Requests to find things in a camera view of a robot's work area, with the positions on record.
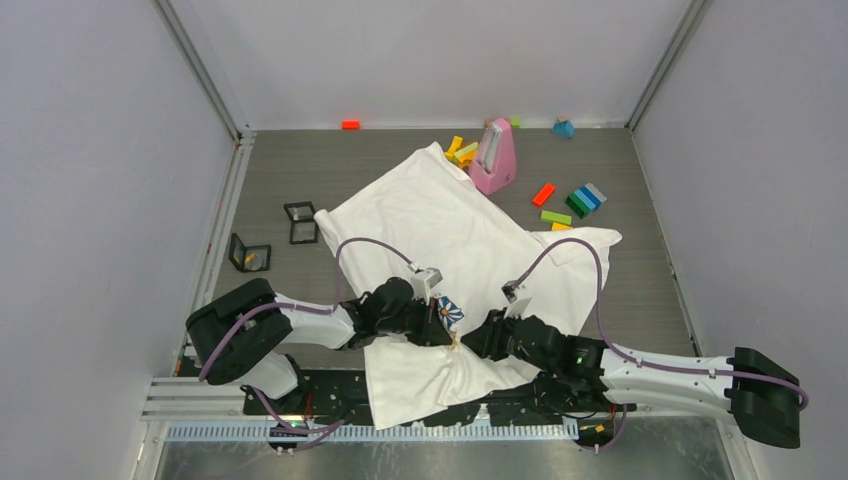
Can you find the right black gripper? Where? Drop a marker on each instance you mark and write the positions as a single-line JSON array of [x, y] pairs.
[[481, 341]]

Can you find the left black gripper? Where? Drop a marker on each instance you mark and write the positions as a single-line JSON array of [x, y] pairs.
[[430, 326]]

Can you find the gold leaf brooch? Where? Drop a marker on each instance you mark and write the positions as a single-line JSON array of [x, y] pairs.
[[455, 341]]

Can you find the white t-shirt with daisy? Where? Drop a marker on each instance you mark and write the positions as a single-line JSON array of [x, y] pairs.
[[428, 211]]

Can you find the black display box with coin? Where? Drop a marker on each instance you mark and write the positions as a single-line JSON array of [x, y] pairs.
[[246, 259]]

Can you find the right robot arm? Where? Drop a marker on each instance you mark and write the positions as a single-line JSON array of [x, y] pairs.
[[579, 374]]

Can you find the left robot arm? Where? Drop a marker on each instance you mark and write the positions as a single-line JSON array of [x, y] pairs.
[[236, 336]]

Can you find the lime green flat block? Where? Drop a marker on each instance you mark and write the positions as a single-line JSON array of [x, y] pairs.
[[554, 217]]

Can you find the red-orange flat block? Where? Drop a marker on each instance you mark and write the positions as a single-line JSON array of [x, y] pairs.
[[543, 195]]

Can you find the empty black display box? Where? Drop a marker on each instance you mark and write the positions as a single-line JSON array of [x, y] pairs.
[[303, 227]]

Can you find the green blue stacked bricks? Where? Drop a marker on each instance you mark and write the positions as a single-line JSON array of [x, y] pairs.
[[585, 200]]

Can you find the pink metronome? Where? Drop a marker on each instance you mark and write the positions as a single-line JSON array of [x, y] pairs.
[[494, 165]]

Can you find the orange block by metronome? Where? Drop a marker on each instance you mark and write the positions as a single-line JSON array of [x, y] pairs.
[[464, 161]]

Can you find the light green long block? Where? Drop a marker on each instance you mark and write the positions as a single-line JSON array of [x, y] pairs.
[[470, 148]]

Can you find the yellow arch block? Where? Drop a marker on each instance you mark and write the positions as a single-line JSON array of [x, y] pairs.
[[450, 153]]

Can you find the wood and green blocks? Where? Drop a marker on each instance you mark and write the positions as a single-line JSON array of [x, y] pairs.
[[514, 122]]

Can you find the blue wooden house block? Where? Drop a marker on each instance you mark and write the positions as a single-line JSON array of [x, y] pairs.
[[564, 127]]

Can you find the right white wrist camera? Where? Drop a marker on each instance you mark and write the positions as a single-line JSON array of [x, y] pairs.
[[518, 299]]

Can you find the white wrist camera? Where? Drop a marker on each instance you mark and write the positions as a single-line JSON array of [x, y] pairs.
[[424, 281], [518, 299]]

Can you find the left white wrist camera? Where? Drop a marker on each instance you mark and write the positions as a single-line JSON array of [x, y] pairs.
[[424, 281]]

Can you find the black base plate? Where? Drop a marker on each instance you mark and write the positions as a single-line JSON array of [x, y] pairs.
[[327, 396]]

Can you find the white perforated cable duct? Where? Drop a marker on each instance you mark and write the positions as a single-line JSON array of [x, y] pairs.
[[478, 430]]

